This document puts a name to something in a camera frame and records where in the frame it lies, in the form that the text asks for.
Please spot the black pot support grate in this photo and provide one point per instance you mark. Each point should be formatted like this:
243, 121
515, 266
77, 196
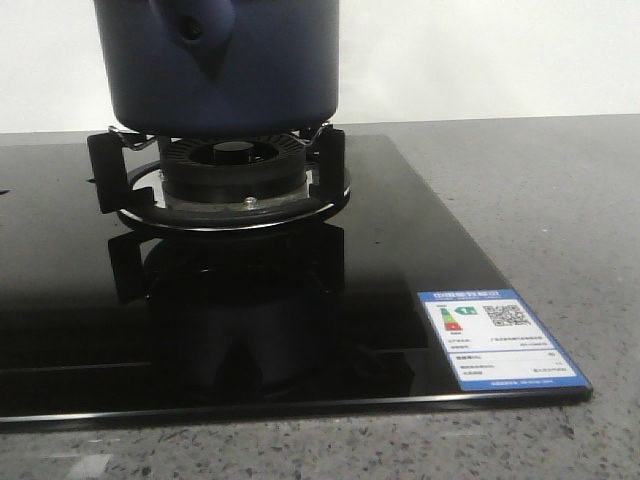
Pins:
139, 198

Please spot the dark blue cooking pot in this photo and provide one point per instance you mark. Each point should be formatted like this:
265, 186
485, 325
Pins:
214, 68

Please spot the black gas burner head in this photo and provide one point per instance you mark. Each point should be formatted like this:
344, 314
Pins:
229, 170

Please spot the blue energy label sticker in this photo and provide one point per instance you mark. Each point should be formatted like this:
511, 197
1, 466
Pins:
494, 342

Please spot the black glass gas stove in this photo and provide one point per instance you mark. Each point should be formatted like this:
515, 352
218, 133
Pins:
103, 323

